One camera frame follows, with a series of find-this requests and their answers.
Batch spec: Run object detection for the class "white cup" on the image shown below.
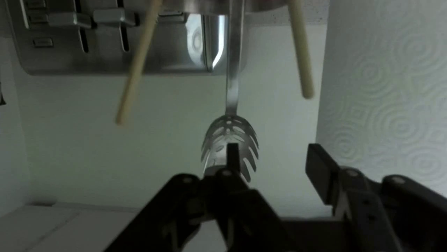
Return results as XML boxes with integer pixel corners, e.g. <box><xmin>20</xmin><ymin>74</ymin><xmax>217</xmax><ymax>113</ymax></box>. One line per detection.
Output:
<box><xmin>314</xmin><ymin>0</ymin><xmax>447</xmax><ymax>200</ymax></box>

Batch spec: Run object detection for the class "steel toaster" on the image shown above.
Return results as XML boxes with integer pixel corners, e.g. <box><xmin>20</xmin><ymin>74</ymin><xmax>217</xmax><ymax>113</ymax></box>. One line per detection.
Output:
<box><xmin>6</xmin><ymin>0</ymin><xmax>210</xmax><ymax>77</ymax></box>

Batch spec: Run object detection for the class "steel pasta server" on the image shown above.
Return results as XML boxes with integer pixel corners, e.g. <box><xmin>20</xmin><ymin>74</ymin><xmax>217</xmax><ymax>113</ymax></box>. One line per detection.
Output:
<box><xmin>200</xmin><ymin>0</ymin><xmax>261</xmax><ymax>185</ymax></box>

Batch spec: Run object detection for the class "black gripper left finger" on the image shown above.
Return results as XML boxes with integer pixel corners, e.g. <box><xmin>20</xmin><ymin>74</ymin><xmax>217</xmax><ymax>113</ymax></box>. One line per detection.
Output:
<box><xmin>105</xmin><ymin>141</ymin><xmax>300</xmax><ymax>252</ymax></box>

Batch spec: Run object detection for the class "wooden chopstick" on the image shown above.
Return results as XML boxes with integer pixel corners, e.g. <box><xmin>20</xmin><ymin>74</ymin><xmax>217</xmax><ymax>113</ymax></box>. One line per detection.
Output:
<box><xmin>287</xmin><ymin>0</ymin><xmax>316</xmax><ymax>101</ymax></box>
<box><xmin>113</xmin><ymin>0</ymin><xmax>165</xmax><ymax>127</ymax></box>

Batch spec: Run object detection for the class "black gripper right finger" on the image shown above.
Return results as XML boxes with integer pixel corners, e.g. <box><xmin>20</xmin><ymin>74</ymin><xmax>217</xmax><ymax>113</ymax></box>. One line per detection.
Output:
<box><xmin>305</xmin><ymin>141</ymin><xmax>447</xmax><ymax>252</ymax></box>

